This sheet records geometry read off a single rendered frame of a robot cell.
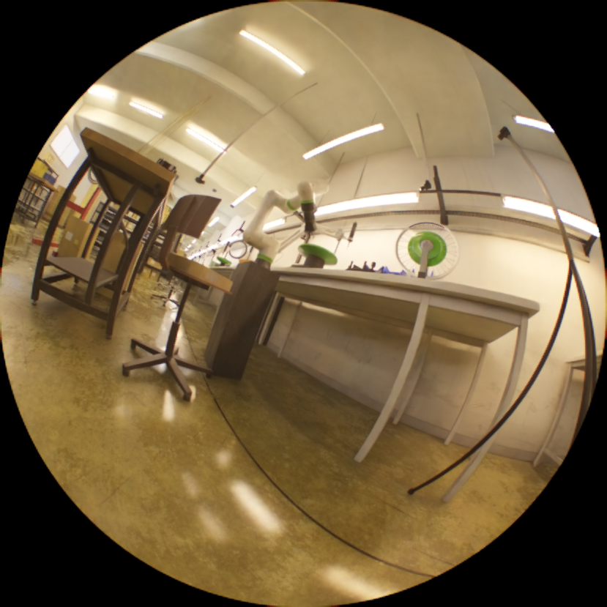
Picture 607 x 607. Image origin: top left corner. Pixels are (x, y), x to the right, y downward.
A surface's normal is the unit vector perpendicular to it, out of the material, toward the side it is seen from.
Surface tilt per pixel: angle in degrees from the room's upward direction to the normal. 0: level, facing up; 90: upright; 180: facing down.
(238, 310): 90
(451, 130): 180
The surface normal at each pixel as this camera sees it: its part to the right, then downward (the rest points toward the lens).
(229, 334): 0.59, 0.14
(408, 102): -0.36, 0.93
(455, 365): -0.65, -0.33
